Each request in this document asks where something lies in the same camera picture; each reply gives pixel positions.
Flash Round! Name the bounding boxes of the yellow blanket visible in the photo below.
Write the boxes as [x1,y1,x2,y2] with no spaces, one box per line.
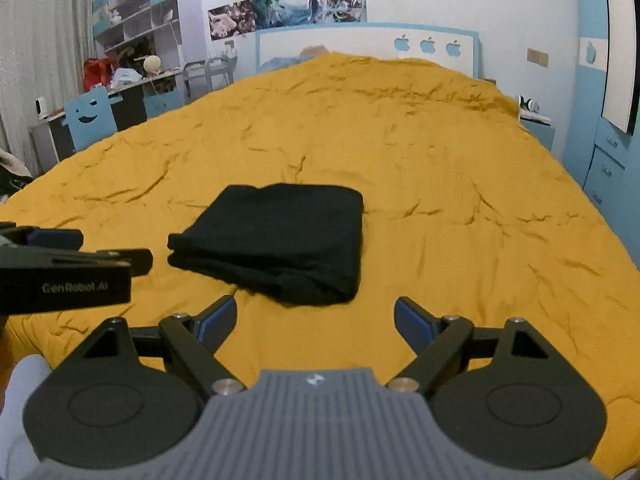
[0,52,640,480]

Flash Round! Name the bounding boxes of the white and blue headboard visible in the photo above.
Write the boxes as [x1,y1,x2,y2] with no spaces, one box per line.
[255,22,482,79]

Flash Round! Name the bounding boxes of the grey desk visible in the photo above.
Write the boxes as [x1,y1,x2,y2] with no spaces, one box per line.
[30,66,187,162]

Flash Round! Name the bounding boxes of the blue wardrobe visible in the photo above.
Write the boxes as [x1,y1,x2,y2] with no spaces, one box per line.
[564,0,640,222]

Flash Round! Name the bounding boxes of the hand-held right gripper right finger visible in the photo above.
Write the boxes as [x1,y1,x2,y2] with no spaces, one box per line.
[387,296,553,403]

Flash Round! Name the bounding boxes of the dark clothes pile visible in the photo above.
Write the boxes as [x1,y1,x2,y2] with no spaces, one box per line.
[0,147,34,202]

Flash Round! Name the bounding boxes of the grey metal cart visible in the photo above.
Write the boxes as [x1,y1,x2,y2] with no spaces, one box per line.
[182,55,239,104]

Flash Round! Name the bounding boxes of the blue pillow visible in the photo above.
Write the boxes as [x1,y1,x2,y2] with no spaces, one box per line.
[260,45,332,74]

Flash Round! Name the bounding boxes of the white framed panel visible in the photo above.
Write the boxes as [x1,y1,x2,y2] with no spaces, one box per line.
[600,0,640,136]

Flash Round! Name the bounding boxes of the black pants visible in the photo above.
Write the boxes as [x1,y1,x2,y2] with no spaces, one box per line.
[167,184,365,307]

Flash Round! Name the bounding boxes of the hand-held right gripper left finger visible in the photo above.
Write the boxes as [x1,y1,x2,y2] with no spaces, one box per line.
[82,295,247,403]

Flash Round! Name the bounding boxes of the blue smiley face chair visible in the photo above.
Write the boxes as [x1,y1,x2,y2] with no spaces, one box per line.
[65,86,119,153]

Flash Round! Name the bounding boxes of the white curtain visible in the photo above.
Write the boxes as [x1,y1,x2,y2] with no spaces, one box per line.
[0,0,97,173]

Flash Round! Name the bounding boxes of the person's leg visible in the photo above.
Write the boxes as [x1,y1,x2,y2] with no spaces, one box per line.
[0,354,53,480]

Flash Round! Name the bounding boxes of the wall poster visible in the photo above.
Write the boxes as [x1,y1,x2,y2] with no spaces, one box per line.
[208,0,257,42]
[305,0,368,25]
[254,0,308,31]

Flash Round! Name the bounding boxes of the blue drawer box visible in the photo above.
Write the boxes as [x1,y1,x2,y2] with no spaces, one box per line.
[143,90,184,120]

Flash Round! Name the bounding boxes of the red bag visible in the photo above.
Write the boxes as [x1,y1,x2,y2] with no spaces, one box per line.
[82,57,119,92]

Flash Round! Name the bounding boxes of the white and blue shelf unit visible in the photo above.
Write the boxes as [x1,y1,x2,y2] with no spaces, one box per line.
[91,0,182,72]

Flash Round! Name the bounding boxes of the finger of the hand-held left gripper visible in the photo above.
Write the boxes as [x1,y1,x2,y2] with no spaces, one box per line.
[0,222,84,253]
[80,247,154,277]

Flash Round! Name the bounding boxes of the blue nightstand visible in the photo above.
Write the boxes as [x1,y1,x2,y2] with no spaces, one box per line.
[517,110,556,154]

